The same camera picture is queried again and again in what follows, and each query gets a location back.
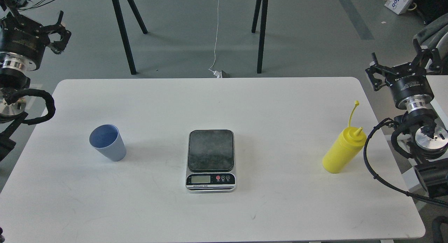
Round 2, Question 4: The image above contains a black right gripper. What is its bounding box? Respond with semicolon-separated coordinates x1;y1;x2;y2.
365;39;442;109

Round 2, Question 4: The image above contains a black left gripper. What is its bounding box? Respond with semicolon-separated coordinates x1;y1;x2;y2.
0;11;72;62

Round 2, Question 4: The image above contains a yellow squeeze bottle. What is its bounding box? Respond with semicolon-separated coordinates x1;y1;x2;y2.
322;100;367;173

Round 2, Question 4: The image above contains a blue plastic cup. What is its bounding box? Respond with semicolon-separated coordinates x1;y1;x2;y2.
89;124;127;162

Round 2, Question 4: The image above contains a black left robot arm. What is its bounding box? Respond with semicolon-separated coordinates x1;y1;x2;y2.
0;11;71;159

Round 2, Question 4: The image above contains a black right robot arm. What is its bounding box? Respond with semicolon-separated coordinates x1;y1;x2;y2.
363;39;447;208

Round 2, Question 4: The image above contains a digital kitchen scale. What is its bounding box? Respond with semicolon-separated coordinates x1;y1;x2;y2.
185;130;237;193

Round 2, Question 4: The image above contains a white office chair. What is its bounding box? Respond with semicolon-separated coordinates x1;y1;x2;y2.
413;13;448;75

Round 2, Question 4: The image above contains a white cardboard box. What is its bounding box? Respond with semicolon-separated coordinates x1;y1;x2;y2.
384;0;413;15

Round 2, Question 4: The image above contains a black trestle rack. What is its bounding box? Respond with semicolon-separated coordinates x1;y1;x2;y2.
110;0;269;75

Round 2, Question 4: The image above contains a white hanging cable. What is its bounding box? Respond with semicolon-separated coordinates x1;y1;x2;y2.
209;0;223;79

